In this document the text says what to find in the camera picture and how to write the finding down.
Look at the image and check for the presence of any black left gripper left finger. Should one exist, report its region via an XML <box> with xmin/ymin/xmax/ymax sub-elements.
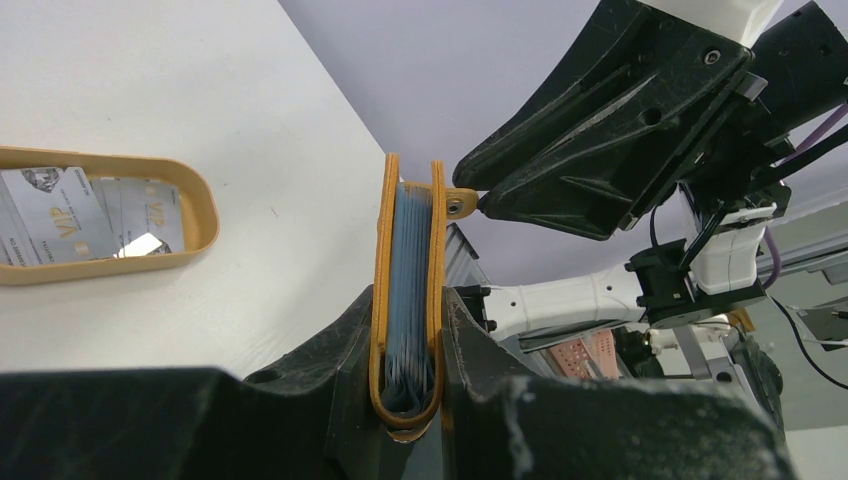
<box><xmin>1</xmin><ymin>290</ymin><xmax>375</xmax><ymax>479</ymax></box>

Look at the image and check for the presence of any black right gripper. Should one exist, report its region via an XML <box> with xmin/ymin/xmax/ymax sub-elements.
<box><xmin>453</xmin><ymin>1</ymin><xmax>847</xmax><ymax>241</ymax></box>

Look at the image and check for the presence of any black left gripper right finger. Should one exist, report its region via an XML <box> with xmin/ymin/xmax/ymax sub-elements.
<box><xmin>442</xmin><ymin>289</ymin><xmax>795</xmax><ymax>479</ymax></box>

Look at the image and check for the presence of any orange leather card holder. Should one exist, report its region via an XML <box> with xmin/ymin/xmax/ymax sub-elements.
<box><xmin>368</xmin><ymin>153</ymin><xmax>479</xmax><ymax>444</ymax></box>

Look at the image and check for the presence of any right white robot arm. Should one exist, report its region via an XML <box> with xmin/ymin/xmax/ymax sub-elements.
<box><xmin>452</xmin><ymin>1</ymin><xmax>847</xmax><ymax>351</ymax></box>

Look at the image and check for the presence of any left stack credit card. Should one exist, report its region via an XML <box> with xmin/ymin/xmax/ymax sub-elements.
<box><xmin>1</xmin><ymin>166</ymin><xmax>119</xmax><ymax>265</ymax></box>

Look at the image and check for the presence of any tan oval tray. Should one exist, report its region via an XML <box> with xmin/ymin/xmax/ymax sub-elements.
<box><xmin>1</xmin><ymin>146</ymin><xmax>220</xmax><ymax>286</ymax></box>

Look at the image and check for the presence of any aluminium side rail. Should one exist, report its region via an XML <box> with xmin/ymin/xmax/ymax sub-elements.
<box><xmin>445</xmin><ymin>223</ymin><xmax>490</xmax><ymax>287</ymax></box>

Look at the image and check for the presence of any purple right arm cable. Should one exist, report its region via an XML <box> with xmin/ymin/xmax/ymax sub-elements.
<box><xmin>758</xmin><ymin>102</ymin><xmax>848</xmax><ymax>293</ymax></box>

